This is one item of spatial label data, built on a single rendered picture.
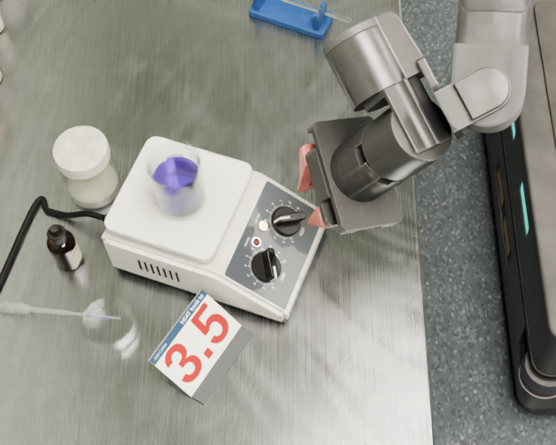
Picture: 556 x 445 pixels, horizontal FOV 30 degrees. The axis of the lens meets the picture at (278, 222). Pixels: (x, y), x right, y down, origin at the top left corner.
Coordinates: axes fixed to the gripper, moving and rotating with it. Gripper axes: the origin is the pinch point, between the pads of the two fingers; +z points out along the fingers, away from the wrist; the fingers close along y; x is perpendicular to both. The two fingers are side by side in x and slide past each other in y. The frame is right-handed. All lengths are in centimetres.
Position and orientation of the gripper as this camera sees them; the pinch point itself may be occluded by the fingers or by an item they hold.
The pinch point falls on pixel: (311, 203)
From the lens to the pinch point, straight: 98.8
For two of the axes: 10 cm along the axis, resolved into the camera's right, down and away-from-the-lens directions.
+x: 8.7, -1.4, 4.7
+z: -4.2, 3.0, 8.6
